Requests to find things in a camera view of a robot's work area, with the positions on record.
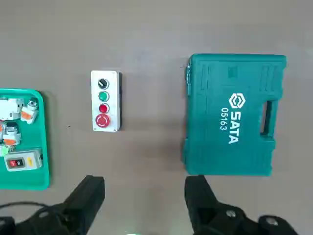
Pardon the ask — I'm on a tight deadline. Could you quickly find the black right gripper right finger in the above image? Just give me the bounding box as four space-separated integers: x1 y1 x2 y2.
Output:
184 175 298 235

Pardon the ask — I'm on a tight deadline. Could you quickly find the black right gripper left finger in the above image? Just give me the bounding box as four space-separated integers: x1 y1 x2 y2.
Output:
0 175 106 235

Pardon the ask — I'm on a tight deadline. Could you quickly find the white button box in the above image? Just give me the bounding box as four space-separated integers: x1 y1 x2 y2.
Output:
90 70 123 132

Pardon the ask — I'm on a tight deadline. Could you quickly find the green SATA tool case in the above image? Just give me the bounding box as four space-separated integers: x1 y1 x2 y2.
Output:
181 53 287 177

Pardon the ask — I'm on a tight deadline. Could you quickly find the green plastic tray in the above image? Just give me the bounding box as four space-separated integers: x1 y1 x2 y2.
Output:
0 89 50 191

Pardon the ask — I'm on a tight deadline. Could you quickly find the orange white contact block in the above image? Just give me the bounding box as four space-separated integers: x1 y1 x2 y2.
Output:
20 97 40 125
1 123 22 145

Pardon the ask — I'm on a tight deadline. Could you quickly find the white circuit breaker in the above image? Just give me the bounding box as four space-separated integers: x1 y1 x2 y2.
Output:
0 96 22 121

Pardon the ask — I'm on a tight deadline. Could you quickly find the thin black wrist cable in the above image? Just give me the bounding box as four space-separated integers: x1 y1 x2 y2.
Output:
0 201 52 214

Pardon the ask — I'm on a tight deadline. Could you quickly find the grey switch box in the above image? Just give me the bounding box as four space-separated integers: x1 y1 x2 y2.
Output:
4 148 44 172

